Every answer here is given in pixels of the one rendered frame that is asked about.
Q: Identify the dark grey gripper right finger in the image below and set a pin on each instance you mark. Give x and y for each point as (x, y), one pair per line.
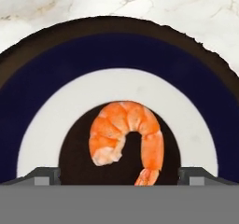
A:
(194, 175)

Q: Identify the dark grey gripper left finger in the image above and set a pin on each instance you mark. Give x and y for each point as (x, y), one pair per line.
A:
(43, 175)

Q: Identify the blue and white round plate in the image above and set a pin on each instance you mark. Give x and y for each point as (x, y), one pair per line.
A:
(109, 50)

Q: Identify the orange shrimp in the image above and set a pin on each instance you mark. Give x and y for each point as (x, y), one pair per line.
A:
(112, 128)

